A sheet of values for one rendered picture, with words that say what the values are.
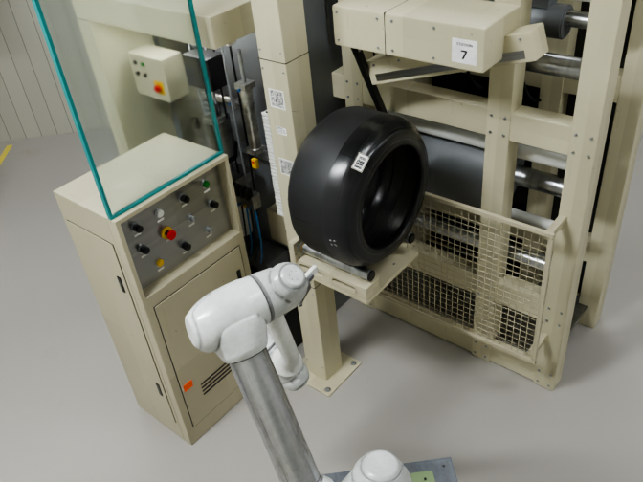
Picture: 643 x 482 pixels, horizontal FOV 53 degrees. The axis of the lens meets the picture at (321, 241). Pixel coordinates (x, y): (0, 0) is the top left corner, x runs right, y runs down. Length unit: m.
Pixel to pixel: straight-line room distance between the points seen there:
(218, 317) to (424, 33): 1.21
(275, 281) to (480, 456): 1.71
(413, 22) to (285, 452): 1.42
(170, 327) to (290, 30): 1.26
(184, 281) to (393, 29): 1.26
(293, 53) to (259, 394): 1.24
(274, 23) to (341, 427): 1.82
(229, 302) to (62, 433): 2.05
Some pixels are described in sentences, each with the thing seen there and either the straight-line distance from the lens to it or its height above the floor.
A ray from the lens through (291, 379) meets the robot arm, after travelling 2.16.
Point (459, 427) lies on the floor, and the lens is 3.15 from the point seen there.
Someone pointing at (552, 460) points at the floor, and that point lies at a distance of 3.10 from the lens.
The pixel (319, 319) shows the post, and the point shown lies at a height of 0.43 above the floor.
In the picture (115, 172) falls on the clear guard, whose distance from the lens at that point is 2.35.
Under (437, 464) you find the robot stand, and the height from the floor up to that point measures 0.65.
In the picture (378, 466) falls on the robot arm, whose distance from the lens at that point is 1.79.
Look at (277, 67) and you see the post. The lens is 2.38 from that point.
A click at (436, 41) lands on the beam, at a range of 2.26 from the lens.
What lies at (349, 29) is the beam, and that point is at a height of 1.71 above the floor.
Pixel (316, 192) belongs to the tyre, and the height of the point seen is 1.30.
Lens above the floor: 2.50
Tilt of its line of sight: 36 degrees down
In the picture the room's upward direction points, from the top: 7 degrees counter-clockwise
